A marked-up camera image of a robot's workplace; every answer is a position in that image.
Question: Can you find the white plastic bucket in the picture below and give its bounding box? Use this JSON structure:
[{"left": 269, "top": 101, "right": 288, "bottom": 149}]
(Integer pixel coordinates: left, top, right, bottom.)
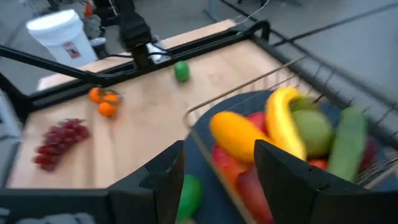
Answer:
[{"left": 25, "top": 8, "right": 99, "bottom": 68}]

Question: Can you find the dark red apple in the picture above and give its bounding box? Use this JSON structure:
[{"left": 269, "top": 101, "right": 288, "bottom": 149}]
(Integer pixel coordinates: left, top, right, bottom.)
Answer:
[{"left": 236, "top": 167, "right": 274, "bottom": 224}]

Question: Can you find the red orange mango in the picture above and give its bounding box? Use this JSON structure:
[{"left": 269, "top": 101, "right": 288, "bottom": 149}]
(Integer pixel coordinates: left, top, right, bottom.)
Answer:
[{"left": 211, "top": 144, "right": 249, "bottom": 187}]

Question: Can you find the green cucumber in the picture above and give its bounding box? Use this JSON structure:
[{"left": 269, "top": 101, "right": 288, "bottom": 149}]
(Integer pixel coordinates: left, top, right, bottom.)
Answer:
[{"left": 328, "top": 106, "right": 368, "bottom": 183}]

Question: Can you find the orange mandarin cluster with leaves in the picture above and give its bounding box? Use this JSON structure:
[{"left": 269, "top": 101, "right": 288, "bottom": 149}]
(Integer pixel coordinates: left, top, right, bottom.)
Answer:
[{"left": 89, "top": 86, "right": 123, "bottom": 118}]

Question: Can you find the orange bell pepper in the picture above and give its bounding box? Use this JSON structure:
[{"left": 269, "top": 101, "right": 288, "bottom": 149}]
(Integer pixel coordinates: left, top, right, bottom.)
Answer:
[{"left": 307, "top": 157, "right": 329, "bottom": 170}]

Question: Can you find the yellow orange mango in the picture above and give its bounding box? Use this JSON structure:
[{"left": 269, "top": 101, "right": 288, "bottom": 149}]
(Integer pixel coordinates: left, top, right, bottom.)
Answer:
[{"left": 210, "top": 111, "right": 274, "bottom": 164}]

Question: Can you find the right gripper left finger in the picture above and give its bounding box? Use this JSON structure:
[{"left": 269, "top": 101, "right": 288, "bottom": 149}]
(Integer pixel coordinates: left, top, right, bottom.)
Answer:
[{"left": 0, "top": 140, "right": 187, "bottom": 224}]

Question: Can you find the yellow banana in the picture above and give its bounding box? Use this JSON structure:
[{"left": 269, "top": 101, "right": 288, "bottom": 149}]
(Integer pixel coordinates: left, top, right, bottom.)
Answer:
[{"left": 265, "top": 86, "right": 308, "bottom": 161}]

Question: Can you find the red grape bunch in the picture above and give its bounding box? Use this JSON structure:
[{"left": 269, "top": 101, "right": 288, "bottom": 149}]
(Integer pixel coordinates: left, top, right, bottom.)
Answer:
[{"left": 33, "top": 118, "right": 91, "bottom": 172}]

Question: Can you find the metal wire basket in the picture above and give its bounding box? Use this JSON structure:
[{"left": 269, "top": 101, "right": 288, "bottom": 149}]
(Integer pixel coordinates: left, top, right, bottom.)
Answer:
[{"left": 182, "top": 55, "right": 398, "bottom": 224}]

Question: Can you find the small silver frame bracket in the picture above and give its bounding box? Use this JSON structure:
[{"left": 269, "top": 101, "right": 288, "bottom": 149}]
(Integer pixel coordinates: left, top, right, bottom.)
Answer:
[{"left": 146, "top": 42, "right": 172, "bottom": 63}]

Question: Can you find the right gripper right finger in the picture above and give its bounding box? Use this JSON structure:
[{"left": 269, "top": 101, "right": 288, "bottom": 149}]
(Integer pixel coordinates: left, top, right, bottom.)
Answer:
[{"left": 254, "top": 139, "right": 398, "bottom": 224}]

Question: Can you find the small green lime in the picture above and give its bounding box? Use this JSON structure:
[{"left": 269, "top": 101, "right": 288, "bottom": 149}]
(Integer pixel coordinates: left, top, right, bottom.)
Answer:
[{"left": 174, "top": 60, "right": 191, "bottom": 83}]

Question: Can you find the green pear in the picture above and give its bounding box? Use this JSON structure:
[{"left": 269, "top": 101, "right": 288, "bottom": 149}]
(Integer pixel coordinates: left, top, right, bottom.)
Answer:
[{"left": 292, "top": 108, "right": 334, "bottom": 158}]

